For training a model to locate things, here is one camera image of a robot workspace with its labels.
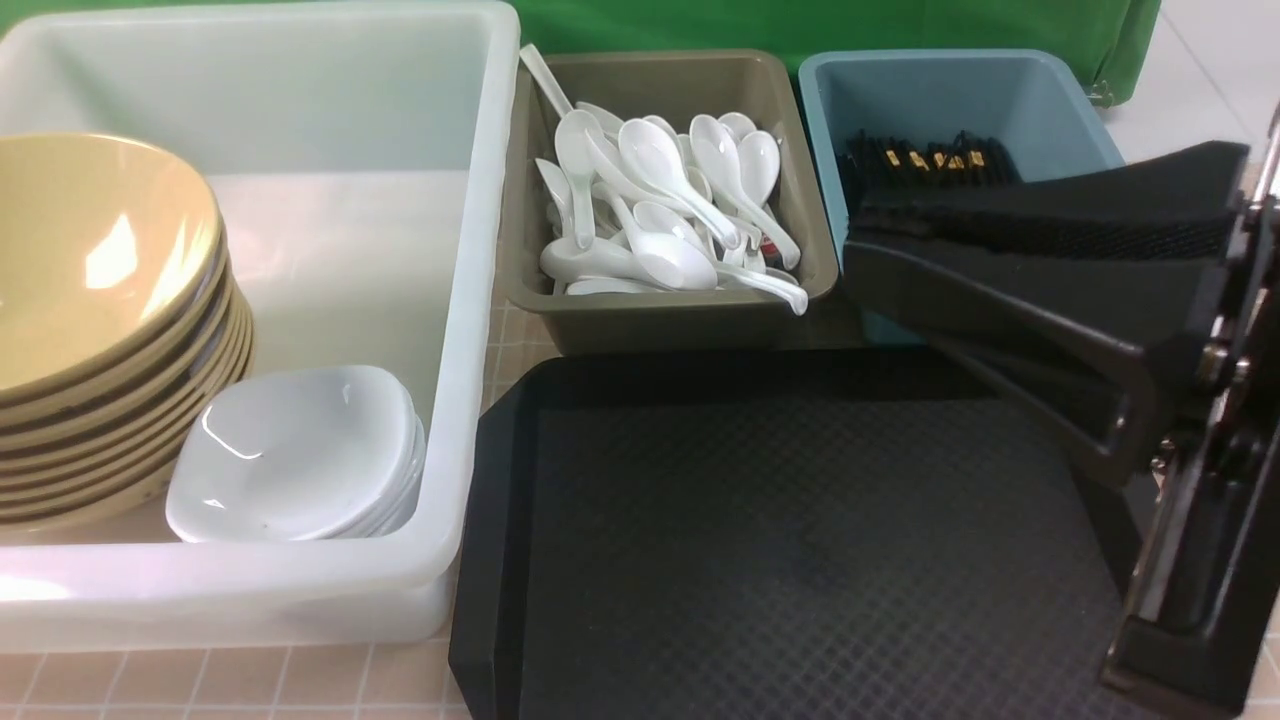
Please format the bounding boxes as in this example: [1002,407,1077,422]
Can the stack of yellow bowls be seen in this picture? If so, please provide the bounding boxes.
[1,133,256,536]

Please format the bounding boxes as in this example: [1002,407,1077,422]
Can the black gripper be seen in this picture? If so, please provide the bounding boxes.
[842,120,1279,716]

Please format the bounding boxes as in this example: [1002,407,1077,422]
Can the large white plastic tub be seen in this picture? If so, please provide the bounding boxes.
[3,1,520,653]

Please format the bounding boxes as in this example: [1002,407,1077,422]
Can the green cloth backdrop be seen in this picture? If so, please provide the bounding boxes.
[515,1,1160,104]

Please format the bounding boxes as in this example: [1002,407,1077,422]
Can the white spoon left lying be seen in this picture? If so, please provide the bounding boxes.
[539,237,719,291]

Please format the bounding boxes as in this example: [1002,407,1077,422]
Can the blue plastic chopstick bin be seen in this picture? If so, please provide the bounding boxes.
[797,49,1128,348]

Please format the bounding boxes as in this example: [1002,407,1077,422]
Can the white spoon front bottom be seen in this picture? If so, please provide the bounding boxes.
[713,261,809,316]

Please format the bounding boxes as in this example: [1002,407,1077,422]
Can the white spoon right upper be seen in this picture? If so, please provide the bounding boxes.
[689,114,801,270]

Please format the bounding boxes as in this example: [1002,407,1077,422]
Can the white spoon leaning on rim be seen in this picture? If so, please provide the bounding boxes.
[520,44,596,250]

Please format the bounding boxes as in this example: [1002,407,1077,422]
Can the pile of black chopsticks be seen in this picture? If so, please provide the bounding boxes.
[837,131,1023,196]

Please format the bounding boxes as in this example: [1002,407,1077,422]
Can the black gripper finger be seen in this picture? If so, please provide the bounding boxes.
[845,141,1251,346]

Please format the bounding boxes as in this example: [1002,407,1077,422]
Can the black plastic serving tray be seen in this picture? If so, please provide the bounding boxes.
[449,348,1148,719]

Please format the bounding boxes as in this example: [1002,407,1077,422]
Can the brown plastic spoon bin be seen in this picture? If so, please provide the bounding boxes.
[495,49,838,355]

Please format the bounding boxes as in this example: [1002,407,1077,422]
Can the stack of white dishes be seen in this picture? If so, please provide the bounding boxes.
[165,365,426,543]

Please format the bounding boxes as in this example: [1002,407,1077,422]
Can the white spoon long centre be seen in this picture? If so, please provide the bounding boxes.
[618,119,742,250]

